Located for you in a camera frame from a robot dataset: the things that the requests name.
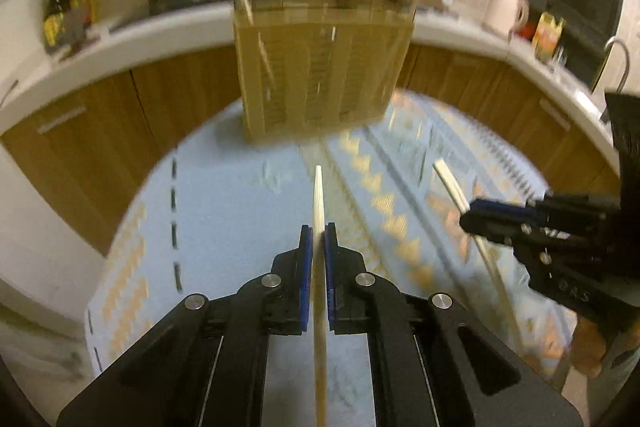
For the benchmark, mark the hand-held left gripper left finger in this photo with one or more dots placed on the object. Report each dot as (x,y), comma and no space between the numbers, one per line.
(306,267)

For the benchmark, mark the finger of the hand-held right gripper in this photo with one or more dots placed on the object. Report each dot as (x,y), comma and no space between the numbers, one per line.
(487,229)
(495,208)

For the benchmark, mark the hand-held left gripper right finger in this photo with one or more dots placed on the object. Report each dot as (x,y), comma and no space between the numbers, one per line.
(330,272)

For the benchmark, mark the light wooden chopstick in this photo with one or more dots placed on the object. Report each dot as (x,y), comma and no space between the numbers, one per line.
(320,357)
(487,267)
(245,2)

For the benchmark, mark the beige plastic utensil basket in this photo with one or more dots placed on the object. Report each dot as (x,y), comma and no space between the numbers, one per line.
(320,72)

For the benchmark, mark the person's right hand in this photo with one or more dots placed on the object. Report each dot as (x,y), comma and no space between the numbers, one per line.
(587,347)

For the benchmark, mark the blue patterned mat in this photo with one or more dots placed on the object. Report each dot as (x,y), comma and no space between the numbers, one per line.
(225,232)

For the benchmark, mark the yellow oil bottle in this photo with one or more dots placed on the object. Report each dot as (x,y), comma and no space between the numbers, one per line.
(547,36)

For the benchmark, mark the chrome faucet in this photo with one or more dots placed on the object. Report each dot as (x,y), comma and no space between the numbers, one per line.
(612,57)

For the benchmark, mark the white electric kettle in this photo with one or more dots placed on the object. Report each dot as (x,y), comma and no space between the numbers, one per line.
(502,14)

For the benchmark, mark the wooden kitchen cabinet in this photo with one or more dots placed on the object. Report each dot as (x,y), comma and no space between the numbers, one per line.
(100,132)

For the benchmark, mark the white kitchen countertop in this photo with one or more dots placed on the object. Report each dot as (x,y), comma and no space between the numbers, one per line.
(150,42)

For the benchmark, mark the white appliance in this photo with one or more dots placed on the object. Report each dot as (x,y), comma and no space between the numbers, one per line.
(35,217)

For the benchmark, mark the dark spoon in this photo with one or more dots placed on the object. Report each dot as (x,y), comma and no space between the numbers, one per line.
(7,93)

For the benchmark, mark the dark soy sauce bottle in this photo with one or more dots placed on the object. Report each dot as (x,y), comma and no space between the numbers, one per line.
(54,17)

